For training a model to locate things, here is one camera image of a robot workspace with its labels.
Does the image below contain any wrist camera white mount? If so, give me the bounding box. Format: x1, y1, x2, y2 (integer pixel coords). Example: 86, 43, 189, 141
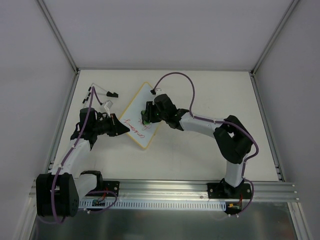
101, 100, 113, 117
150, 88, 163, 96

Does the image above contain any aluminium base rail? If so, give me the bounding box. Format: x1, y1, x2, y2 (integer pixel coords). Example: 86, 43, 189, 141
28, 177, 300, 204

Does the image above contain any wire whiteboard stand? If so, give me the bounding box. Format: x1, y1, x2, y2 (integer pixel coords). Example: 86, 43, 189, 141
82, 83, 119, 105

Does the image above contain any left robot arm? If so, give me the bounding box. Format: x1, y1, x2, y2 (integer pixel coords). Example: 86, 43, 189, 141
35, 107, 130, 219

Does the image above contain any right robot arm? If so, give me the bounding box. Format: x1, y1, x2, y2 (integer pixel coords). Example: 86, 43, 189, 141
141, 90, 259, 199

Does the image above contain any left aluminium frame post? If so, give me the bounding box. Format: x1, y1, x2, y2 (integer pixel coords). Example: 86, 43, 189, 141
35, 0, 79, 74

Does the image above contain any aluminium frame post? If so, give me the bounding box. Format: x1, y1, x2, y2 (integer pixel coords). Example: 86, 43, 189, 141
35, 0, 79, 74
250, 0, 301, 76

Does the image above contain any white slotted cable duct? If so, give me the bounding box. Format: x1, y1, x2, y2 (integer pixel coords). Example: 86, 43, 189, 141
79, 198, 227, 212

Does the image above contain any green whiteboard eraser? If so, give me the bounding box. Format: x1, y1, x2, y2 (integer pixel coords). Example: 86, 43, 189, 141
140, 110, 151, 125

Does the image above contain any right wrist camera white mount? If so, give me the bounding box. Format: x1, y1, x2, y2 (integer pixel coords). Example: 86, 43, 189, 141
150, 88, 163, 96

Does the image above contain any right aluminium frame post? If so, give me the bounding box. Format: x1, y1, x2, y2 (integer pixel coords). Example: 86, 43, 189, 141
250, 0, 301, 76

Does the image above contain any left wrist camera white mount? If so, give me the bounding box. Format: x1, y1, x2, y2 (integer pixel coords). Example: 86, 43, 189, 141
101, 100, 113, 117

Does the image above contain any yellow-framed small whiteboard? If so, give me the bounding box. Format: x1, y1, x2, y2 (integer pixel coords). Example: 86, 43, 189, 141
120, 82, 160, 149

